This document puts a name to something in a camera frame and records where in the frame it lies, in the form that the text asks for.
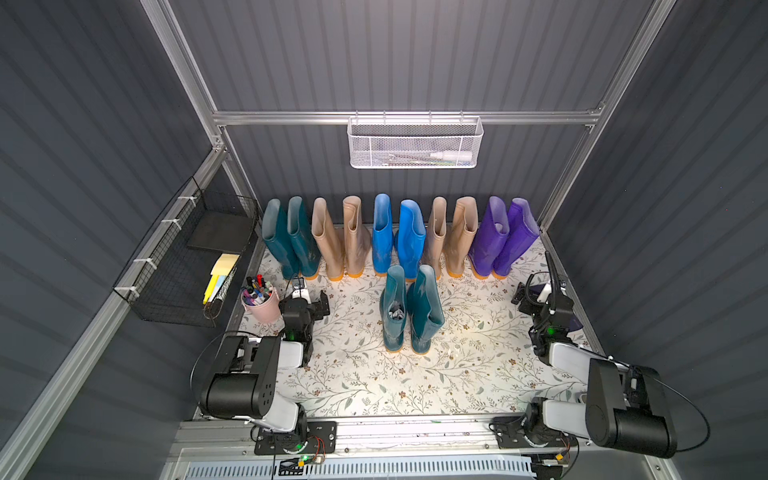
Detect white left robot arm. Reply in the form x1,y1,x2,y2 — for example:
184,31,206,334
190,291,330,441

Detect black wire wall basket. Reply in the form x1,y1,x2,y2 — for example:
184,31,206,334
113,179,260,328

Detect blue boot back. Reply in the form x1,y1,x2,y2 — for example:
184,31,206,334
372,193,394,276
396,199,426,281

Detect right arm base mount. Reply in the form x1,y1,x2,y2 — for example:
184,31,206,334
488,415,578,452

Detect white tube in basket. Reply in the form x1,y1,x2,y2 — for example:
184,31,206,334
429,150,474,163

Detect white wire mesh basket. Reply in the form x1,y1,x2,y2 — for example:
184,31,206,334
347,114,484,169

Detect dark teal boot back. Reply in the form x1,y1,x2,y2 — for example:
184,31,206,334
287,196,321,280
262,198,300,280

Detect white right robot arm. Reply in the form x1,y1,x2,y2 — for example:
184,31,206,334
513,253,712,459

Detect yellow sticky notes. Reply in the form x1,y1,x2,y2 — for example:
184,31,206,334
203,253,240,305

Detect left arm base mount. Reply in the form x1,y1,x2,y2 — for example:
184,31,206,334
250,419,338,456

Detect pink pen cup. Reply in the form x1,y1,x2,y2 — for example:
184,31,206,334
240,274,281,325

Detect beige boot back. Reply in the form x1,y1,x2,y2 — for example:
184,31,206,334
311,197,345,281
343,195,371,278
422,196,447,280
443,196,479,278

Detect purple boot front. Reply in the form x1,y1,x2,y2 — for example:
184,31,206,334
469,196,510,280
492,197,540,279

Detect teal boot front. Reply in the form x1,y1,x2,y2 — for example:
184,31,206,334
407,265,445,355
379,265,406,352

